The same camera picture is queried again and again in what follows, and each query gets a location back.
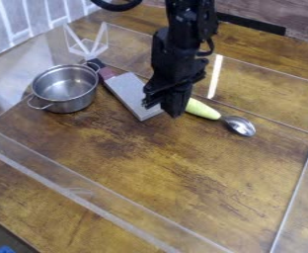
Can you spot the yellow handled metal spoon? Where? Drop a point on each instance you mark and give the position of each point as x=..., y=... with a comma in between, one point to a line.
x=236, y=124

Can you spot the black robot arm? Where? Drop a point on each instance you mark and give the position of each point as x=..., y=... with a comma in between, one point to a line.
x=180, y=48

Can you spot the blue object at corner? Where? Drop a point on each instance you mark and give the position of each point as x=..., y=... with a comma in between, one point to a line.
x=6, y=249

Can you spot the black bar on table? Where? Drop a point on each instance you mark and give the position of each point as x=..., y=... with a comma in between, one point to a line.
x=252, y=24

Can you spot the silver metal pot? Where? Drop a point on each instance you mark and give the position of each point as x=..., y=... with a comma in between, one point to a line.
x=64, y=89

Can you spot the grey sharpening stone block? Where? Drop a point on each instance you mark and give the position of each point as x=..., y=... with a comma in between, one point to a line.
x=126, y=87

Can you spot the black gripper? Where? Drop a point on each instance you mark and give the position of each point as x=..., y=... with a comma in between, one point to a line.
x=169, y=87

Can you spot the clear acrylic corner bracket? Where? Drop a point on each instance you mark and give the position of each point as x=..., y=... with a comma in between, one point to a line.
x=85, y=47

